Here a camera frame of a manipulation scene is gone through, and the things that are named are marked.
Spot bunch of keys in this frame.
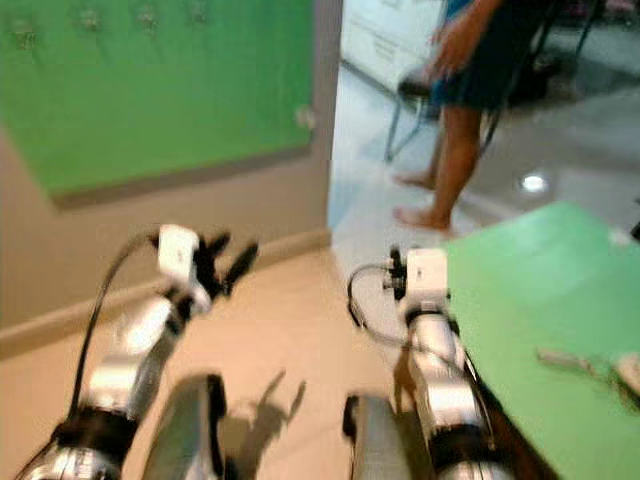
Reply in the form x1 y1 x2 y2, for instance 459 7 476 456
537 347 640 396

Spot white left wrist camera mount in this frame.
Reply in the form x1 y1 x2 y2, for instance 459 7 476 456
157 225 201 291

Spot small white wall knob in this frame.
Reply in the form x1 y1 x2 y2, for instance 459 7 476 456
294 104 318 131

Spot grey right robot leg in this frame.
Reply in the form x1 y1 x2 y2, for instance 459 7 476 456
343 393 436 480

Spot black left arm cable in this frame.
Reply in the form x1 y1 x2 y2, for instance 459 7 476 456
72 232 161 421

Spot green table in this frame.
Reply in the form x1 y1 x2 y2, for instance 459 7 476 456
445 200 640 480

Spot white cabinet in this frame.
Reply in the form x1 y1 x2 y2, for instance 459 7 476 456
340 0 446 91

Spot grey robot leg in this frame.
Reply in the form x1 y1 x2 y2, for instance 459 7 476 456
140 375 229 480
343 393 436 480

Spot barefoot person in dark shorts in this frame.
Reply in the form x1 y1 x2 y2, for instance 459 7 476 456
393 0 551 233

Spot black metal frame chair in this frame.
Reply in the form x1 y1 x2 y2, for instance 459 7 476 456
383 0 601 164

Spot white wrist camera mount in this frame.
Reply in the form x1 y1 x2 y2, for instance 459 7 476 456
405 248 449 306
157 225 201 291

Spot grey left robot leg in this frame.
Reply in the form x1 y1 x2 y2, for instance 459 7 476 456
140 375 229 480

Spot green wall board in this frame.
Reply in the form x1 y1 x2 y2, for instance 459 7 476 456
0 0 314 198

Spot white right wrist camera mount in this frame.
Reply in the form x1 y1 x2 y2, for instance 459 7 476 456
405 248 449 306

